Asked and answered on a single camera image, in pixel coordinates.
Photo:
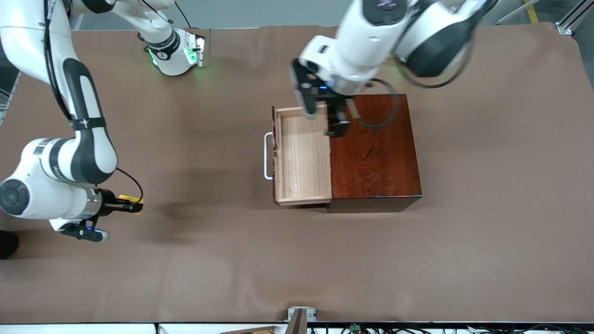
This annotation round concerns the dark brown wooden cabinet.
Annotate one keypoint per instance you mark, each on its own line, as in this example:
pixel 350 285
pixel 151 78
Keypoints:
pixel 376 157

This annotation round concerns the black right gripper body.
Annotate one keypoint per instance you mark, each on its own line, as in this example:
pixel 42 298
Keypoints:
pixel 107 205

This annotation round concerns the yellow block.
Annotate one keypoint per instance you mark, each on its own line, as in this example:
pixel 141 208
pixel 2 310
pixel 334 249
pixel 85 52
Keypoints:
pixel 130 198

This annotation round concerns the green connector plug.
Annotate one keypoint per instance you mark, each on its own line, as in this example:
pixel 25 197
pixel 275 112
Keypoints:
pixel 355 328

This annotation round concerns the aluminium frame profile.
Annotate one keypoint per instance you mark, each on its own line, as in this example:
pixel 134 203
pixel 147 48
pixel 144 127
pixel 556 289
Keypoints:
pixel 568 23

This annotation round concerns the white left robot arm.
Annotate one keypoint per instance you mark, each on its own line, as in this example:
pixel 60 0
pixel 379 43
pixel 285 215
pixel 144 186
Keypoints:
pixel 366 41

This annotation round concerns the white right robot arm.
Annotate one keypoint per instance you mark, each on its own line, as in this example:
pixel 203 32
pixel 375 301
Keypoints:
pixel 28 195

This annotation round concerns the grey metal bracket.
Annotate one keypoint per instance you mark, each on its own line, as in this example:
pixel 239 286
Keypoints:
pixel 312 315

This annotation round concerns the black round object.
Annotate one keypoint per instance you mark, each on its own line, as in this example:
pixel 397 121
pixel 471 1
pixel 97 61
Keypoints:
pixel 7 245

